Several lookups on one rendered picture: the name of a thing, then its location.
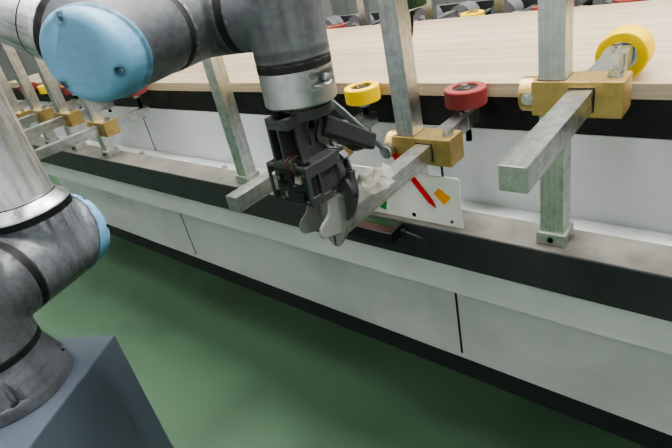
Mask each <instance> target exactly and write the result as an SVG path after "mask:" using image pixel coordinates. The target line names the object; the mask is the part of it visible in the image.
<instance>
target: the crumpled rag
mask: <svg viewBox="0 0 672 448"><path fill-rule="evenodd" d="M394 175H395V173H394V172H393V171H392V168H391V167H390V166H389V165H388V164H385V163H382V162H381V163H380V164H379V165H378V166H377V167H374V168H373V169H367V170H366V171H365V172H364V174H359V175H358V177H357V183H358V188H359V192H362V191H365V190H366V191H367V190H368V191H370V193H372V194H376V193H379V191H382V190H384V189H387V188H389V186H390V184H391V183H393V182H396V181H394V180H392V177H393V176H394Z"/></svg>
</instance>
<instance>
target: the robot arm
mask: <svg viewBox="0 0 672 448"><path fill-rule="evenodd" d="M0 43H2V44H5V45H7V46H10V47H12V48H15V49H17V50H19V51H22V52H24V53H27V54H29V55H32V56H34V57H37V58H39V59H41V60H43V61H44V62H45V64H46V66H47V68H48V70H49V71H50V73H51V74H52V75H53V77H54V78H55V79H56V80H57V81H58V83H60V84H61V85H63V86H64V87H65V88H66V89H67V90H68V91H69V92H70V93H72V94H74V95H75V96H77V97H79V98H82V99H84V100H88V101H92V102H110V101H113V100H116V99H122V98H126V97H129V96H132V95H134V94H136V93H138V92H139V91H140V90H142V89H143V88H144V87H146V86H148V85H150V84H152V83H154V82H156V81H158V80H161V79H163V78H165V77H167V76H169V75H171V74H173V73H176V72H179V71H182V70H184V69H186V68H188V67H190V66H192V65H194V64H197V63H199V62H201V61H203V60H205V59H208V58H212V57H218V56H226V55H234V54H242V53H251V52H253V56H254V61H255V65H256V69H257V73H258V77H259V82H260V86H261V90H262V94H263V99H264V103H265V107H266V108H267V109H269V110H272V111H275V114H274V115H271V116H269V117H267V118H265V119H264V121H265V125H266V129H267V133H268V137H269V141H270V146H271V150H272V154H273V158H274V159H272V160H270V161H268V162H266V166H267V170H268V174H269V178H270V182H271V186H272V190H273V194H274V198H275V199H278V198H279V197H281V198H282V200H284V201H288V202H293V203H297V204H301V205H306V206H307V209H306V212H305V214H304V215H303V217H302V219H301V220H300V222H299V227H300V231H301V232H302V233H304V234H307V233H311V232H314V231H318V230H319V233H320V237H321V238H322V239H326V238H328V239H329V240H330V241H331V242H332V244H333V245H334V246H337V247H339V246H340V245H342V243H343V242H344V241H345V239H346V237H347V235H348V233H349V230H350V227H351V224H352V221H353V216H354V215H355V213H356V208H357V204H358V199H359V188H358V183H357V180H356V177H355V169H352V165H351V162H350V160H349V156H350V155H349V154H348V153H347V152H346V151H345V150H344V149H343V146H346V147H347V148H348V149H350V150H352V151H360V150H363V149H374V148H375V143H376V137H377V135H376V133H375V132H372V131H369V130H367V129H365V128H364V127H362V126H359V125H354V124H351V123H349V122H346V121H343V120H341V119H338V118H336V117H333V116H331V115H328V114H329V113H330V112H332V110H333V107H332V102H331V99H333V98H335V96H336V95H337V86H336V80H335V75H334V69H333V63H332V59H331V53H330V46H329V41H328V35H327V29H326V23H325V17H324V11H323V6H322V0H0ZM338 144H340V145H338ZM273 171H275V174H276V178H277V182H278V186H279V188H278V189H276V187H275V183H274V179H273V175H272V172H273ZM334 191H336V192H334ZM106 225H107V222H106V220H105V218H104V216H103V215H102V213H101V212H100V211H99V209H98V208H97V207H96V206H95V205H94V204H93V203H92V202H90V201H89V200H83V197H82V196H80V195H76V194H70V192H69V190H68V189H67V188H64V187H61V186H58V185H55V184H53V183H52V182H51V180H50V178H49V176H48V174H47V173H46V171H45V169H44V167H43V165H42V163H41V161H40V159H39V158H38V156H37V154H36V152H35V150H34V148H33V146H32V144H31V143H30V141H29V139H28V137H27V135H26V133H25V131H24V129H23V128H22V126H21V124H20V122H19V120H18V118H17V116H16V114H15V113H14V111H13V109H12V107H11V105H10V103H9V101H8V99H7V98H6V96H5V94H4V92H3V90H2V88H1V86H0V428H3V427H5V426H8V425H10V424H12V423H15V422H17V421H18V420H20V419H22V418H24V417H26V416H27V415H29V414H30V413H32V412H33V411H35V410H36V409H38V408H39V407H40V406H42V405H43V404H44V403H45V402H47V401H48V400H49V399H50V398H51V397H52V396H53V395H54V394H55V393H56V392H57V391H58V390H59V389H60V388H61V386H62V385H63V384H64V382H65V381H66V380H67V378H68V376H69V374H70V372H71V369H72V366H73V358H72V356H71V354H70V352H69V351H68V349H67V347H66V346H65V345H64V344H63V343H61V342H60V341H58V340H57V339H55V338H54V337H52V336H50V335H49V334H47V333H46V332H44V331H43V330H41V328H40V327H39V325H38V324H37V322H36V320H35V319H34V317H33V314H34V313H35V312H37V311H38V310H39V309H40V308H42V307H43V306H44V305H46V304H47V303H48V302H49V301H50V300H52V299H53V298H54V297H55V296H57V295H58V294H59V293H60V292H62V291H63V290H64V289H65V288H66V287H68V286H69V285H70V284H71V283H73V282H74V281H75V280H76V279H78V278H79V277H80V276H81V275H83V274H84V273H85V272H86V271H88V270H89V269H91V268H92V267H93V266H94V265H95V264H96V263H97V261H98V260H99V259H100V258H101V257H102V256H104V254H105V253H106V252H107V250H108V248H109V244H110V231H109V228H108V227H107V226H106Z"/></svg>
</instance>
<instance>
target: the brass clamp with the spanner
mask: <svg viewBox="0 0 672 448"><path fill-rule="evenodd" d="M453 132H454V135H453V136H451V137H443V136H442V129H434V128H423V130H421V131H420V132H419V133H417V134H416V135H415V136H404V135H397V132H396V130H390V131H389V132H388V133H387V135H386V137H385V141H384V145H385V144H387V143H392V144H394V146H395V147H396V154H397V155H398V156H399V157H400V156H401V155H402V154H404V153H405V152H406V151H408V150H409V149H410V148H411V147H413V146H414V145H415V144H424V145H431V149H432V157H433V161H432V162H431V163H430V164H428V165H432V166H441V167H449V168H452V167H453V166H454V165H455V164H456V163H458V162H459V161H460V160H461V159H462V158H463V157H464V145H463V134H462V130H453Z"/></svg>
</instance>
